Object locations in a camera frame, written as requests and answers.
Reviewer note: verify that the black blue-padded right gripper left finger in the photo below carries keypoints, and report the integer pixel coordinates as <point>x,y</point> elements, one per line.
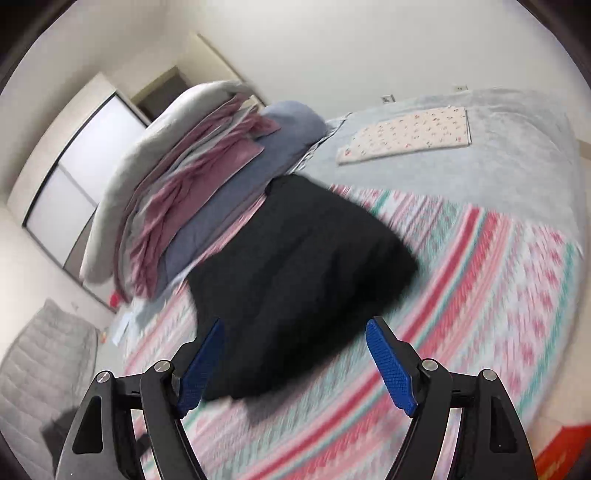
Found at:
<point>194,363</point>

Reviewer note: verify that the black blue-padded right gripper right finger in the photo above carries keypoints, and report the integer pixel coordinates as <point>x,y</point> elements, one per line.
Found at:
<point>398,364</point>

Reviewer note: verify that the black button-up garment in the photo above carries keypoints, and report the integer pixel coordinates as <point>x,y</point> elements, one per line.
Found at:
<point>297,283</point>

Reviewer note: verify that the white paper sheets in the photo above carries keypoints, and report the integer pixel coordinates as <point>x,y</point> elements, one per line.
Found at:
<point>121,328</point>

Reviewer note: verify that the red green patterned blanket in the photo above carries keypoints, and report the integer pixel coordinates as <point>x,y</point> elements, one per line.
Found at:
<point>494,292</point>

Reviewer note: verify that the small red container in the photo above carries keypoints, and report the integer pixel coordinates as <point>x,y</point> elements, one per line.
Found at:
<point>114,300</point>

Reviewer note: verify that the grey quilted mat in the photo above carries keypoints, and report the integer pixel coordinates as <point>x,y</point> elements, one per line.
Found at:
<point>44,373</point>

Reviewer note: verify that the red cardboard box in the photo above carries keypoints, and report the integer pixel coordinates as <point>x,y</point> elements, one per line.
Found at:
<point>558,458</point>

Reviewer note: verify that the white floral folded cloth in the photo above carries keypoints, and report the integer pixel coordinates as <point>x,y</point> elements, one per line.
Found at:
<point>432,129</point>

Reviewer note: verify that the white sliding-door wardrobe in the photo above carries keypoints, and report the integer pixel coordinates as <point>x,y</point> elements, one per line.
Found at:
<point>62,182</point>

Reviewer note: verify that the light grey folded duvet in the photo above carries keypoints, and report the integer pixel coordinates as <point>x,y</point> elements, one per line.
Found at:
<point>172,125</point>

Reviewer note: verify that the blue grey folded duvet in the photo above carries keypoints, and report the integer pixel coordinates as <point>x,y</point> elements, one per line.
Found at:
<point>300,128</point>

